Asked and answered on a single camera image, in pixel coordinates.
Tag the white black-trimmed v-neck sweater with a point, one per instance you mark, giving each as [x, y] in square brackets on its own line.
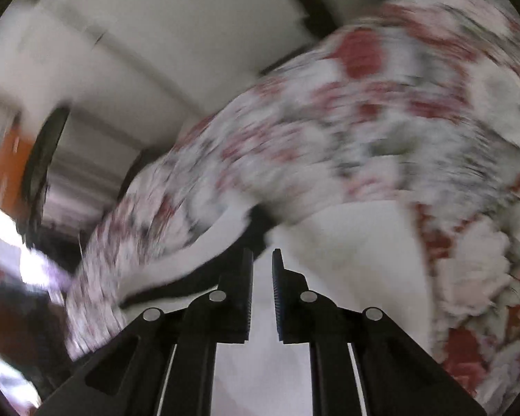
[351, 260]

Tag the orange box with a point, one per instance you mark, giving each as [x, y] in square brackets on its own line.
[13, 173]

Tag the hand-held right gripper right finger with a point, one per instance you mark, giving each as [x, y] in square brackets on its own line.
[277, 294]

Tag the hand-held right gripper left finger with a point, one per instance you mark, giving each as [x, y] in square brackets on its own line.
[245, 294]

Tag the floral bedspread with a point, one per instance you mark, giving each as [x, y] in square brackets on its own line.
[329, 117]

